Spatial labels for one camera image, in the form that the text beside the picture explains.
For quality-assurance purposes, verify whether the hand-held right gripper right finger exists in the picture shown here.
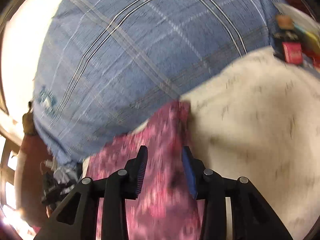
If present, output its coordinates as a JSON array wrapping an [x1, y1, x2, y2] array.
[[182, 146, 293, 240]]

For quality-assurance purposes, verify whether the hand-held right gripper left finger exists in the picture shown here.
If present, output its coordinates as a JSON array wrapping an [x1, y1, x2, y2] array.
[[34, 145, 148, 240]]

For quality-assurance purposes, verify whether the purple floral garment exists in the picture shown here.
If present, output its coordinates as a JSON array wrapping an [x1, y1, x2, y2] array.
[[85, 100, 208, 240]]

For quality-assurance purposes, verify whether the white leaf-print bed sheet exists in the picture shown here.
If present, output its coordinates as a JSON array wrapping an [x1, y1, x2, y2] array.
[[82, 46, 320, 240]]

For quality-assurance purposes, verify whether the dark crumpled cloth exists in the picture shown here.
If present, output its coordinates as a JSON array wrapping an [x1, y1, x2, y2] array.
[[41, 161, 83, 206]]

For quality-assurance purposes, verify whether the brown wooden headboard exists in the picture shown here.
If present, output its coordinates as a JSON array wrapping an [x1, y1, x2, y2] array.
[[14, 134, 57, 232]]

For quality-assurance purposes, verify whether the blue plaid quilt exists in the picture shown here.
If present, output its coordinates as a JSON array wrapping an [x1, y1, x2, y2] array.
[[32, 0, 285, 167]]

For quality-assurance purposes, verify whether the dark green cloth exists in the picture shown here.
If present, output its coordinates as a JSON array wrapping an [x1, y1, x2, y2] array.
[[22, 101, 36, 136]]

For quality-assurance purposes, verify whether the red box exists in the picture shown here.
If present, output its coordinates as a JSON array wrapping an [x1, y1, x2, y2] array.
[[282, 42, 303, 62]]

